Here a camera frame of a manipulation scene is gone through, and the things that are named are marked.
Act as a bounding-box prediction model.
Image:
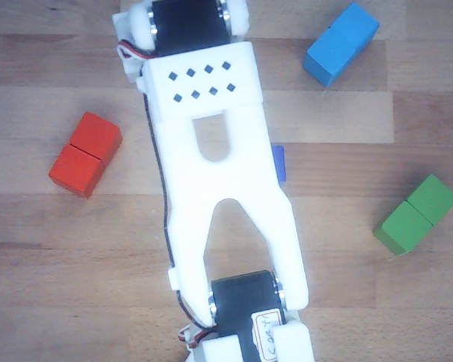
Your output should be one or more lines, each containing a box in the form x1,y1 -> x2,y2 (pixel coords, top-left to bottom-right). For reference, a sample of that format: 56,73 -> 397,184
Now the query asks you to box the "green long block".
372,173 -> 453,258

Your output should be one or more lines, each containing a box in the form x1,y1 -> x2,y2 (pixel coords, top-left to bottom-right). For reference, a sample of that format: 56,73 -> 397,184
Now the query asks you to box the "light blue long block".
301,0 -> 381,88

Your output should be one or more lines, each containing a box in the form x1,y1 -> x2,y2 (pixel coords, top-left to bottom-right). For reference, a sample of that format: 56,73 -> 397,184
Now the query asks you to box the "white handwritten label sticker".
254,310 -> 283,362

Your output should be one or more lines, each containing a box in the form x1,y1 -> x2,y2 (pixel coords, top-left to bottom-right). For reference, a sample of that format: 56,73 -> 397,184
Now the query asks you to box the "red long block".
48,110 -> 124,200

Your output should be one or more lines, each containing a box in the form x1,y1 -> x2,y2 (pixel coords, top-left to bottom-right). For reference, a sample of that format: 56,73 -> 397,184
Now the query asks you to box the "red white black arm cable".
116,40 -> 217,350

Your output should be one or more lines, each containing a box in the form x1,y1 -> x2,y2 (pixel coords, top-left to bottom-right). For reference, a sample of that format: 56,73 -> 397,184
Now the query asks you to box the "small purple-blue cube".
271,144 -> 288,187

